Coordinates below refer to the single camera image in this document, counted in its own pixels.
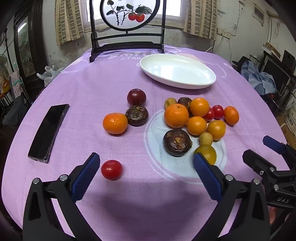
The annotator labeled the small oval orange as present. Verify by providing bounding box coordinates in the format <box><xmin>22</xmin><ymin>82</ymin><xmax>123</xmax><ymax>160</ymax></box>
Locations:
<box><xmin>223</xmin><ymin>106</ymin><xmax>239</xmax><ymax>125</ymax></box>

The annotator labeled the small round orange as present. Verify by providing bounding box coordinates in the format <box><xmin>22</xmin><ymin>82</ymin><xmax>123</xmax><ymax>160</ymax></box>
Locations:
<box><xmin>190</xmin><ymin>98</ymin><xmax>210</xmax><ymax>117</ymax></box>
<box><xmin>186</xmin><ymin>116</ymin><xmax>207</xmax><ymax>136</ymax></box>

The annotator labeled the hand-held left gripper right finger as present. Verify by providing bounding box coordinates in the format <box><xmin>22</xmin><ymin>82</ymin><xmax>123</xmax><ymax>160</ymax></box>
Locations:
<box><xmin>193</xmin><ymin>153</ymin><xmax>271</xmax><ymax>241</ymax></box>

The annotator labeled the small pale longan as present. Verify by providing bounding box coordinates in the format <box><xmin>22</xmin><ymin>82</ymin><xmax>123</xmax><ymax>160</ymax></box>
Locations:
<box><xmin>199</xmin><ymin>132</ymin><xmax>213</xmax><ymax>146</ymax></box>

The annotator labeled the dark red tomato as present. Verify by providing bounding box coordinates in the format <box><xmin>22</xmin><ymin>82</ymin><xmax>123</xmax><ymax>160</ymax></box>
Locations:
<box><xmin>127</xmin><ymin>89</ymin><xmax>147</xmax><ymax>106</ymax></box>

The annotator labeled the black smartphone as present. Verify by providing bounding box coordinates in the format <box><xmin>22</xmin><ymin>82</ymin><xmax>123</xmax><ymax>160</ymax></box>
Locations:
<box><xmin>28</xmin><ymin>103</ymin><xmax>70</xmax><ymax>164</ymax></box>

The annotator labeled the wall power socket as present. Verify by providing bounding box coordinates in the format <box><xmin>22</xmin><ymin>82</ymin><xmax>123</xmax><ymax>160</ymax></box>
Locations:
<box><xmin>217</xmin><ymin>29</ymin><xmax>232</xmax><ymax>39</ymax></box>

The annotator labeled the dark wooden cabinet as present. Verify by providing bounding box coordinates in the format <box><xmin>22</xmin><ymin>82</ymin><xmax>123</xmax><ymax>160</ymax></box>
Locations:
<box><xmin>13</xmin><ymin>0</ymin><xmax>49</xmax><ymax>100</ymax></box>

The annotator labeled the beige checked curtain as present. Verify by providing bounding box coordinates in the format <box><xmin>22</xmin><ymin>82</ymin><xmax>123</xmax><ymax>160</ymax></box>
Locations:
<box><xmin>183</xmin><ymin>0</ymin><xmax>218</xmax><ymax>40</ymax></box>
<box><xmin>55</xmin><ymin>0</ymin><xmax>85</xmax><ymax>46</ymax></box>

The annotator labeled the white plastic bag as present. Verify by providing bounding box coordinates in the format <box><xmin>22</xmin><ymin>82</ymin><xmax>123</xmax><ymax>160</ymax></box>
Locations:
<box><xmin>36</xmin><ymin>65</ymin><xmax>62</xmax><ymax>87</ymax></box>

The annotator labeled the yellow-orange small orange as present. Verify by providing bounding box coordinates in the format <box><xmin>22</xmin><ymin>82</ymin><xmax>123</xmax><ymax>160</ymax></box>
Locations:
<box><xmin>207</xmin><ymin>120</ymin><xmax>226</xmax><ymax>141</ymax></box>

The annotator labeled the small dark water chestnut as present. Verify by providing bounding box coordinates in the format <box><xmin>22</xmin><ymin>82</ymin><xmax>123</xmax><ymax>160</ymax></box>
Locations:
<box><xmin>125</xmin><ymin>105</ymin><xmax>149</xmax><ymax>127</ymax></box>

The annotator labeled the large orange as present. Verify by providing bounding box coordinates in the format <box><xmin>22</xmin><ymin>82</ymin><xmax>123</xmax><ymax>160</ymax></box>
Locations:
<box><xmin>164</xmin><ymin>103</ymin><xmax>189</xmax><ymax>128</ymax></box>

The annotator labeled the black speaker box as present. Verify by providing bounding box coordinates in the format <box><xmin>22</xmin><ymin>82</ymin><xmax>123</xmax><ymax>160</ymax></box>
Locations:
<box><xmin>282</xmin><ymin>50</ymin><xmax>296</xmax><ymax>70</ymax></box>

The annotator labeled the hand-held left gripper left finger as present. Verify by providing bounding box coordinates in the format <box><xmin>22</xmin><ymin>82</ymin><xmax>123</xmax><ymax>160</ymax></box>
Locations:
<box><xmin>22</xmin><ymin>152</ymin><xmax>102</xmax><ymax>241</ymax></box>

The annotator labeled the red cherry tomato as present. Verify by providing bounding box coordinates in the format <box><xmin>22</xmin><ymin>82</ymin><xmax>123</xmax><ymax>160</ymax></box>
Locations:
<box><xmin>212</xmin><ymin>105</ymin><xmax>224</xmax><ymax>120</ymax></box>
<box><xmin>101</xmin><ymin>160</ymin><xmax>123</xmax><ymax>180</ymax></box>
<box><xmin>203</xmin><ymin>107</ymin><xmax>215</xmax><ymax>121</ymax></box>

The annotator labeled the black chair with painted back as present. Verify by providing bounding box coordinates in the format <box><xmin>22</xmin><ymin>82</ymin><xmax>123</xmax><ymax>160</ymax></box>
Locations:
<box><xmin>89</xmin><ymin>0</ymin><xmax>167</xmax><ymax>63</ymax></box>

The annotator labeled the black monitor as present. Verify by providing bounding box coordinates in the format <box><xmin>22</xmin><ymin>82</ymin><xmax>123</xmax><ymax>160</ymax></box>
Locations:
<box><xmin>264</xmin><ymin>58</ymin><xmax>292</xmax><ymax>93</ymax></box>

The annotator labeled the blue cloth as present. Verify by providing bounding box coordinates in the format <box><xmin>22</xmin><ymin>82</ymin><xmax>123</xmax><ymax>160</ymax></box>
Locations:
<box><xmin>240</xmin><ymin>61</ymin><xmax>277</xmax><ymax>95</ymax></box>

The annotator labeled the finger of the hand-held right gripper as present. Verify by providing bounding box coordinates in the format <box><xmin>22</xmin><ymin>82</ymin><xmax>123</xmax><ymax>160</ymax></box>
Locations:
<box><xmin>263</xmin><ymin>136</ymin><xmax>296</xmax><ymax>168</ymax></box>
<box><xmin>242</xmin><ymin>149</ymin><xmax>279</xmax><ymax>186</ymax></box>

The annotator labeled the small yellow-brown longan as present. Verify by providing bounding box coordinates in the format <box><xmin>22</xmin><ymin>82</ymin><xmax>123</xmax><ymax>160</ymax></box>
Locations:
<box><xmin>164</xmin><ymin>98</ymin><xmax>178</xmax><ymax>110</ymax></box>

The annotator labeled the white wall cable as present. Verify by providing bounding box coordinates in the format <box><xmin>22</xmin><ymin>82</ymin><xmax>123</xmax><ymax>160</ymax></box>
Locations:
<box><xmin>205</xmin><ymin>35</ymin><xmax>223</xmax><ymax>52</ymax></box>

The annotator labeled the white oval plate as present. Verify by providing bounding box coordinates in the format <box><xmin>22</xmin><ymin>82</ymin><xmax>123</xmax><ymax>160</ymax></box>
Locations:
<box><xmin>140</xmin><ymin>54</ymin><xmax>216</xmax><ymax>90</ymax></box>

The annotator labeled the large dark water chestnut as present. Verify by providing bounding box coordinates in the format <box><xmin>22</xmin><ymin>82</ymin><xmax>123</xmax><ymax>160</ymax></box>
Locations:
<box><xmin>163</xmin><ymin>129</ymin><xmax>193</xmax><ymax>157</ymax></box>

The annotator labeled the yellow-green citrus fruit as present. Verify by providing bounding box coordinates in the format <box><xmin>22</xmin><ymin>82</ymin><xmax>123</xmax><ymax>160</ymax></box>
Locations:
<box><xmin>194</xmin><ymin>145</ymin><xmax>217</xmax><ymax>165</ymax></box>

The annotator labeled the mandarin orange with stem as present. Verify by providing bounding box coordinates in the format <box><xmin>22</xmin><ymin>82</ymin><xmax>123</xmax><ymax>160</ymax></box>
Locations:
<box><xmin>103</xmin><ymin>113</ymin><xmax>128</xmax><ymax>135</ymax></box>

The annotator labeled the white plastic bucket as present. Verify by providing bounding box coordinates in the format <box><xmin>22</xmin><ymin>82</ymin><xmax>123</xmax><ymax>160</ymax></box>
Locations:
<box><xmin>283</xmin><ymin>107</ymin><xmax>296</xmax><ymax>133</ymax></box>

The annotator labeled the wall electrical box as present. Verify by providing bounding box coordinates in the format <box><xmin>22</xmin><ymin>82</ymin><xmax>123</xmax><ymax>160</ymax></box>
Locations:
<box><xmin>252</xmin><ymin>5</ymin><xmax>265</xmax><ymax>25</ymax></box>

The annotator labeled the black cloth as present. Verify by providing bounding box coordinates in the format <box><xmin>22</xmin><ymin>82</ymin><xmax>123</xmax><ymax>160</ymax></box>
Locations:
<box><xmin>232</xmin><ymin>56</ymin><xmax>250</xmax><ymax>75</ymax></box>

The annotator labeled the window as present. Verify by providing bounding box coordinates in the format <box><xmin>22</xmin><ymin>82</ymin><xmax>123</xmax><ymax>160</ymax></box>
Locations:
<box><xmin>84</xmin><ymin>0</ymin><xmax>188</xmax><ymax>26</ymax></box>

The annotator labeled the purple tablecloth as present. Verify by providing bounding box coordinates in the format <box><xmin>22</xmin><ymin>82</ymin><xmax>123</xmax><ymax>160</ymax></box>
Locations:
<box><xmin>2</xmin><ymin>45</ymin><xmax>292</xmax><ymax>241</ymax></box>

